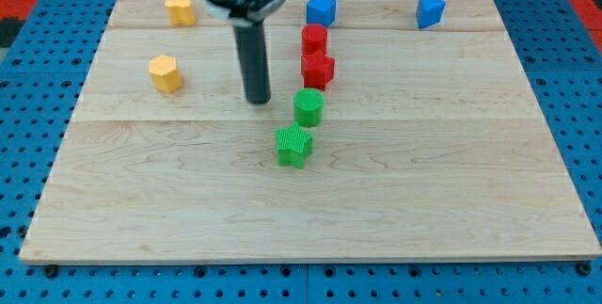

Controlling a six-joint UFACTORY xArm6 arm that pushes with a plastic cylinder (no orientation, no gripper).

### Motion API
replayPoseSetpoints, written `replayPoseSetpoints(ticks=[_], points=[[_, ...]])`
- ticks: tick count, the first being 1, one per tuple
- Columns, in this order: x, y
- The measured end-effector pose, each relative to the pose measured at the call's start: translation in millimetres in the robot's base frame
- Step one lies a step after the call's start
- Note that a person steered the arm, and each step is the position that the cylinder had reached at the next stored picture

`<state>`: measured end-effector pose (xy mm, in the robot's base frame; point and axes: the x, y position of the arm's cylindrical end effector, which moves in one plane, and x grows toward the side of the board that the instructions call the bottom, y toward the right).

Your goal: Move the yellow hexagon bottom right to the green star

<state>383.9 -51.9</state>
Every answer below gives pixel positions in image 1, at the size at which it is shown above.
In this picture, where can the wooden board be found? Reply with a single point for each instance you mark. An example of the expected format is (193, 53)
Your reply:
(432, 149)

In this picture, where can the blue cube block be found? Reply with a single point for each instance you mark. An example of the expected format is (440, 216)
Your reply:
(321, 12)

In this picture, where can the red cylinder block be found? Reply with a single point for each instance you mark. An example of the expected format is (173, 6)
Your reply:
(314, 39)

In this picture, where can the green star block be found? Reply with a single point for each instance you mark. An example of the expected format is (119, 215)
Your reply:
(294, 145)

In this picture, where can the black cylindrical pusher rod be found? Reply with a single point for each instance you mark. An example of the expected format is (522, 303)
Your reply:
(252, 55)

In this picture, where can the blue triangle block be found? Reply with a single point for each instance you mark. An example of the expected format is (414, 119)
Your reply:
(429, 12)

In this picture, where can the yellow hexagon block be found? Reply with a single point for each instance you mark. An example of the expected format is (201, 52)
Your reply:
(165, 73)

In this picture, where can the yellow heart block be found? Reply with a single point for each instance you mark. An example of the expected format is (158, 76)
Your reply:
(180, 12)

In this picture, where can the red star block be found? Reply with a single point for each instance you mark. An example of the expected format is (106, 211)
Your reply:
(317, 70)

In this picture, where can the green cylinder block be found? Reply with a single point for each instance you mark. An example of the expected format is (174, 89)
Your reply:
(308, 107)

